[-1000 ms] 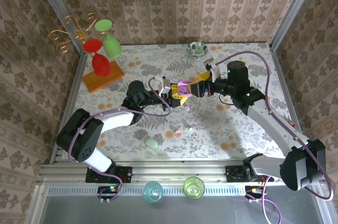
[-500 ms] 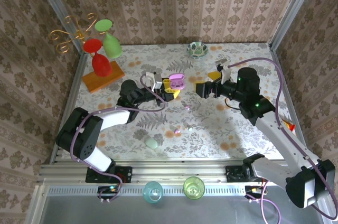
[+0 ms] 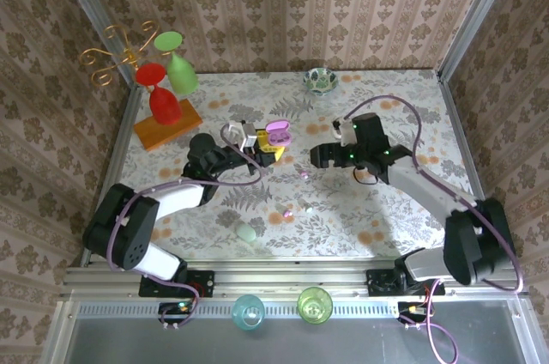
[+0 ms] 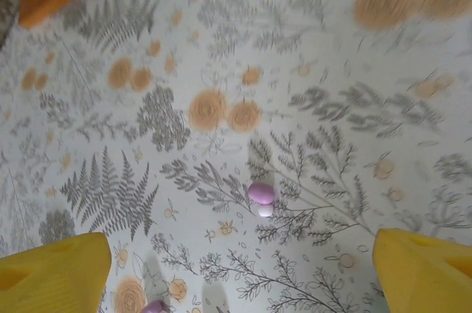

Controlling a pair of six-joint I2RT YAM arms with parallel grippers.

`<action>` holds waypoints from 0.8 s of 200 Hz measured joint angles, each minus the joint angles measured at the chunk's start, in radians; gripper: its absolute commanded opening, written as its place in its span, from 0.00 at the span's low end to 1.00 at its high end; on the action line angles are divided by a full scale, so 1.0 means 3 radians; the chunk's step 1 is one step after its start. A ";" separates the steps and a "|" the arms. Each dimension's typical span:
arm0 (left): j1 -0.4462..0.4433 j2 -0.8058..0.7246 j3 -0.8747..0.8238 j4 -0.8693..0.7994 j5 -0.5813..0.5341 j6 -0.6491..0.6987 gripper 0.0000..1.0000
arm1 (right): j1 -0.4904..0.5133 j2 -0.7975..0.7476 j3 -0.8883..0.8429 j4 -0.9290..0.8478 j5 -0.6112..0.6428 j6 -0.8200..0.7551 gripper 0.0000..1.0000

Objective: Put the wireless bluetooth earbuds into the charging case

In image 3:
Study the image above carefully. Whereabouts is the gold wire glass rack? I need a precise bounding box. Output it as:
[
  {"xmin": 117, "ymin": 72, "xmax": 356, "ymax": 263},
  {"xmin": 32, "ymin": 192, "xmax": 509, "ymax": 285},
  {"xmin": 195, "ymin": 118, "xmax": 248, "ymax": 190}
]
[{"xmin": 81, "ymin": 20, "xmax": 160, "ymax": 86}]

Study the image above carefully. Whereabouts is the mint green earbud case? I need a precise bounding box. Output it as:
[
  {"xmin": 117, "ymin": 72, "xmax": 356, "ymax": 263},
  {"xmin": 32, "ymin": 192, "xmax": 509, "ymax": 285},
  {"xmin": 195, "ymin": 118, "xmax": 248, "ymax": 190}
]
[{"xmin": 235, "ymin": 222, "xmax": 257, "ymax": 243}]

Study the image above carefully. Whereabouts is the aluminium frame post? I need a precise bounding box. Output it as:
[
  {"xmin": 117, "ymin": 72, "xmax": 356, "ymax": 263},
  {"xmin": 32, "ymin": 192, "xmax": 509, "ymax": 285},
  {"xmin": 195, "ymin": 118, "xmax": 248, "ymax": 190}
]
[
  {"xmin": 437, "ymin": 0, "xmax": 522, "ymax": 82},
  {"xmin": 49, "ymin": 0, "xmax": 142, "ymax": 87}
]

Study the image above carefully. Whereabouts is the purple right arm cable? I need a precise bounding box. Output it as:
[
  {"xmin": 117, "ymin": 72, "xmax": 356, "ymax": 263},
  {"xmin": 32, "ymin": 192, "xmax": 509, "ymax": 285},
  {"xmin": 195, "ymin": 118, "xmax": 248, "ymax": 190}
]
[{"xmin": 342, "ymin": 94, "xmax": 525, "ymax": 363}]

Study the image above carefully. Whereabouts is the grey slotted cable duct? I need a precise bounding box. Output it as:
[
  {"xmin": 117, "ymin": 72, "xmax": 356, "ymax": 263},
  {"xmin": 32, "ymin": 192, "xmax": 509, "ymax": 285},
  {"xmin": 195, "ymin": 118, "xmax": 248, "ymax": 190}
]
[{"xmin": 76, "ymin": 301, "xmax": 516, "ymax": 318}]

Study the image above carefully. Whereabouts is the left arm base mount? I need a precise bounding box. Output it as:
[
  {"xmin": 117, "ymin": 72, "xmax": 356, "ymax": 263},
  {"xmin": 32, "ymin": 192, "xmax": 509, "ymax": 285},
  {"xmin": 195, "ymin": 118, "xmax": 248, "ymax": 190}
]
[{"xmin": 139, "ymin": 269, "xmax": 215, "ymax": 299}]

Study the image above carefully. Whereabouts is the red wine glass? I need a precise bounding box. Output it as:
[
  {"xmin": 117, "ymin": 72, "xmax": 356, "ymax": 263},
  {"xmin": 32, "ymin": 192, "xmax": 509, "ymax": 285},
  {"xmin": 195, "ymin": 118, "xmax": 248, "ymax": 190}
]
[{"xmin": 135, "ymin": 62, "xmax": 182, "ymax": 125}]

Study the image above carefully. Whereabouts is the patterned ceramic bowl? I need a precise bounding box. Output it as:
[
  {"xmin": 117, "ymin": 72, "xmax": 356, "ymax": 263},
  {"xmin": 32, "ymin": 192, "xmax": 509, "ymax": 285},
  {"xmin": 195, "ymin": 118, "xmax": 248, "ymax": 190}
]
[{"xmin": 303, "ymin": 67, "xmax": 340, "ymax": 98}]

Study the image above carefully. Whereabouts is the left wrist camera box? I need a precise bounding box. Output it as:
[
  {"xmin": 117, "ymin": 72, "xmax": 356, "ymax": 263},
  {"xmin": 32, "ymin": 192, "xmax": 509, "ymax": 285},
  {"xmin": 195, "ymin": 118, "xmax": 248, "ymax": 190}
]
[{"xmin": 226, "ymin": 120, "xmax": 258, "ymax": 151}]

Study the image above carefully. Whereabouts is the orange wooden base block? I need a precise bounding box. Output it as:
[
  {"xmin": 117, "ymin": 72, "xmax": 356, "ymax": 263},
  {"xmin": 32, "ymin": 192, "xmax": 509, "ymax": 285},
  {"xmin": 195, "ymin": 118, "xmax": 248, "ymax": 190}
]
[{"xmin": 133, "ymin": 99, "xmax": 203, "ymax": 152}]

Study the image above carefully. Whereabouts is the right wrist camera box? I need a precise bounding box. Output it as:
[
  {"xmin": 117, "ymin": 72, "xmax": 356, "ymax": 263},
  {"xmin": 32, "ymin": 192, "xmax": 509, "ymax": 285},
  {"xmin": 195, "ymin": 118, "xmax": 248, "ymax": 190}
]
[{"xmin": 332, "ymin": 118, "xmax": 358, "ymax": 145}]

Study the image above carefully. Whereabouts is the small black controller board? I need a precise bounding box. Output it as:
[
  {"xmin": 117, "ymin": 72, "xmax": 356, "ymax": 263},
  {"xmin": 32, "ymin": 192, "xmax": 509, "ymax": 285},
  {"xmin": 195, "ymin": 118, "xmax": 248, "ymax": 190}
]
[
  {"xmin": 397, "ymin": 301, "xmax": 430, "ymax": 325},
  {"xmin": 159, "ymin": 301, "xmax": 194, "ymax": 325}
]

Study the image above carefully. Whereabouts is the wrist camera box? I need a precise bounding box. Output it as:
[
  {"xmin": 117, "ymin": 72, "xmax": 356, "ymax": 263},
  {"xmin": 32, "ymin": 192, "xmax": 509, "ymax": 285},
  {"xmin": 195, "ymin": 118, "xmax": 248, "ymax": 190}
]
[
  {"xmin": 226, "ymin": 120, "xmax": 258, "ymax": 151},
  {"xmin": 332, "ymin": 118, "xmax": 358, "ymax": 145}
]

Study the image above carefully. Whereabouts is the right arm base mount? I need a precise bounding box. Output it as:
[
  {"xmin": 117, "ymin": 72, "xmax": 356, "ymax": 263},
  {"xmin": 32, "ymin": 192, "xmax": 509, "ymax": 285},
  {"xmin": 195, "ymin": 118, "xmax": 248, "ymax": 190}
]
[{"xmin": 366, "ymin": 267, "xmax": 447, "ymax": 296}]

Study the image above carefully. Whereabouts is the floral tablecloth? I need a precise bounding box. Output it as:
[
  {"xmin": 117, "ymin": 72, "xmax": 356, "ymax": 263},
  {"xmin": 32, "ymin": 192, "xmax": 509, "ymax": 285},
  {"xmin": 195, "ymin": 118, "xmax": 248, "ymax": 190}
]
[{"xmin": 105, "ymin": 70, "xmax": 477, "ymax": 260}]

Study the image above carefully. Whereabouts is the pink earbud case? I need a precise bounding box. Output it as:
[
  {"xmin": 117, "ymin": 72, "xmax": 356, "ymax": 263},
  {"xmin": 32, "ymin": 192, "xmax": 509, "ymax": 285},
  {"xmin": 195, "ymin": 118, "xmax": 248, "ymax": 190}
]
[{"xmin": 264, "ymin": 120, "xmax": 294, "ymax": 147}]

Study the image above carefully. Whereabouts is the green wine glass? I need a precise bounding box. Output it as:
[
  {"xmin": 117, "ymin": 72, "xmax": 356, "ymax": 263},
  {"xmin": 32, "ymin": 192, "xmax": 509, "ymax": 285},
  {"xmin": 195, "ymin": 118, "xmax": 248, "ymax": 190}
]
[{"xmin": 153, "ymin": 31, "xmax": 199, "ymax": 97}]

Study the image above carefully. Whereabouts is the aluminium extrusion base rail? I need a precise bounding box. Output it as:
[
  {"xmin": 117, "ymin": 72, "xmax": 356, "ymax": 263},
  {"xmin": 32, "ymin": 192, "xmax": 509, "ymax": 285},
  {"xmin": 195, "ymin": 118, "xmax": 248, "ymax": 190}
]
[{"xmin": 59, "ymin": 263, "xmax": 527, "ymax": 296}]

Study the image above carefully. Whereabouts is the grey metal sheet panel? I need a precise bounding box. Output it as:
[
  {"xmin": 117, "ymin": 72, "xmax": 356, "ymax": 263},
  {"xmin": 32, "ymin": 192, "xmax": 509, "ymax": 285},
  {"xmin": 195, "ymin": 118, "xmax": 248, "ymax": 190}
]
[{"xmin": 55, "ymin": 316, "xmax": 537, "ymax": 364}]

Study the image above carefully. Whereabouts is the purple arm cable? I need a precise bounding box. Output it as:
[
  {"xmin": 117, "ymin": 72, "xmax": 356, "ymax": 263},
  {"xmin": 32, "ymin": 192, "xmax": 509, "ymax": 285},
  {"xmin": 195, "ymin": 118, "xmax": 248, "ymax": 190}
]
[
  {"xmin": 105, "ymin": 123, "xmax": 269, "ymax": 331},
  {"xmin": 342, "ymin": 94, "xmax": 525, "ymax": 363}
]

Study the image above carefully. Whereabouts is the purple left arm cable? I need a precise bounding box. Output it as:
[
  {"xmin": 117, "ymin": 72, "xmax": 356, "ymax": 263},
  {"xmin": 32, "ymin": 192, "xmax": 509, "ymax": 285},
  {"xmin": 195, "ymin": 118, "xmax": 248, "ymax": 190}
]
[{"xmin": 105, "ymin": 123, "xmax": 269, "ymax": 331}]

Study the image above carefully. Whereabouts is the teal glass cup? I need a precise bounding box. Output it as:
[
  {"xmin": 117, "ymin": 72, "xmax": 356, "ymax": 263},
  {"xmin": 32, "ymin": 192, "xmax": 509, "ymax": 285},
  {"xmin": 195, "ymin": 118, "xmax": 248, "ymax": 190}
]
[{"xmin": 232, "ymin": 294, "xmax": 266, "ymax": 331}]

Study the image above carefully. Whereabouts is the green glass cup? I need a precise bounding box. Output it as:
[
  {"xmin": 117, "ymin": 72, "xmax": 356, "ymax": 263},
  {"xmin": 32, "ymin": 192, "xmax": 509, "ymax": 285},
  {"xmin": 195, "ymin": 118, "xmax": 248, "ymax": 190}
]
[{"xmin": 297, "ymin": 286, "xmax": 334, "ymax": 325}]

